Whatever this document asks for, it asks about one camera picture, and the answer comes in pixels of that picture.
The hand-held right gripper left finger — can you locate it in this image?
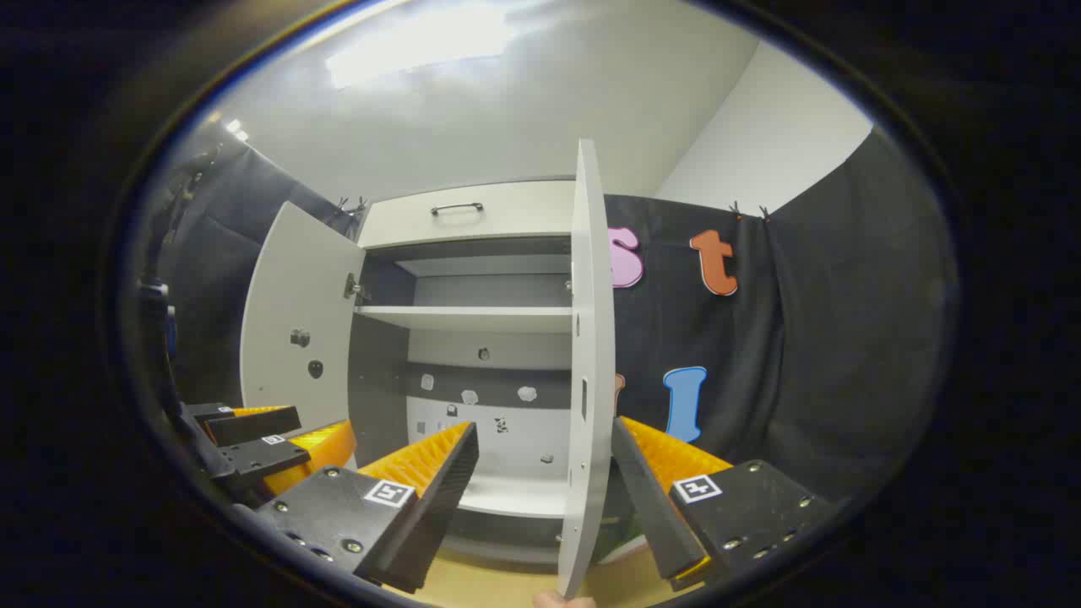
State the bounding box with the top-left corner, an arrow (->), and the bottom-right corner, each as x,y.
253,421 -> 481,594

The white cabinet shelf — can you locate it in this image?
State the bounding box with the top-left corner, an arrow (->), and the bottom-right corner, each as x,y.
354,304 -> 575,334
456,473 -> 569,518

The white cabinet drawer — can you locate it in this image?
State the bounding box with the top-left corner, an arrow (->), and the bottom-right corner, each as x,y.
359,179 -> 578,250

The white and grey cabinet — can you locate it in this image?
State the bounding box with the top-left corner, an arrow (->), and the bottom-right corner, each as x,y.
346,177 -> 592,567

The white cabinet door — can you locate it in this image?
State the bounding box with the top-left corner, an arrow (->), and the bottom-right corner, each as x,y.
241,201 -> 367,432
557,139 -> 617,599

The black backdrop cloth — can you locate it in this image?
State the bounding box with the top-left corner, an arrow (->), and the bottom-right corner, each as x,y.
156,127 -> 961,508

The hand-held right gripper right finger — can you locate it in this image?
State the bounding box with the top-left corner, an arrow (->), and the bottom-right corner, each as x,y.
610,415 -> 835,593

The ceiling light panel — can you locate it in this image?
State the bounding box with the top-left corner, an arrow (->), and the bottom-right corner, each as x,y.
325,8 -> 518,90

